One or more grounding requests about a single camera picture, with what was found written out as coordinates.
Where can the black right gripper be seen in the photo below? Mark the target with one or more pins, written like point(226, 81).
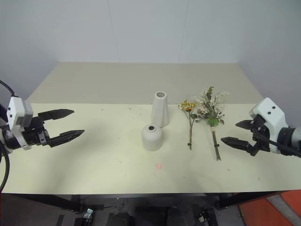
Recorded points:
point(259, 134)

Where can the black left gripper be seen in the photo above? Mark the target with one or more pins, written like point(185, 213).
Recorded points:
point(33, 135)

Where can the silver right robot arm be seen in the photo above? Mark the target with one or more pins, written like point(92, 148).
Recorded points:
point(285, 139)

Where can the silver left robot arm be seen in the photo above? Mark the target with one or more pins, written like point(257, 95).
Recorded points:
point(9, 141)

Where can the tall white ceramic vase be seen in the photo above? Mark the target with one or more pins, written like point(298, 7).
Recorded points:
point(160, 110)

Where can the short round white vase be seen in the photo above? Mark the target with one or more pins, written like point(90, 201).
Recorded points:
point(151, 140)

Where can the white dried flower bouquet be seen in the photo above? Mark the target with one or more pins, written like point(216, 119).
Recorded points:
point(211, 110)

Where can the yellow dried flower sprig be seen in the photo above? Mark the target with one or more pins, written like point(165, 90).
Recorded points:
point(188, 108)

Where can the orange floor mat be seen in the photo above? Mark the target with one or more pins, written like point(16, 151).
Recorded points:
point(258, 212)

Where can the metal caster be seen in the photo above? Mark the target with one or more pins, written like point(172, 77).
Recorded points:
point(201, 217)
point(89, 212)

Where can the dark rounded shape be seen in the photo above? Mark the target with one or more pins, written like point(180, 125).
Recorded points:
point(175, 215)
point(122, 218)

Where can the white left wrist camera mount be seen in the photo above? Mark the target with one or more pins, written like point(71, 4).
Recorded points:
point(17, 115)

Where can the black table frame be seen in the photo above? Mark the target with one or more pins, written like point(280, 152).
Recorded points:
point(141, 190)

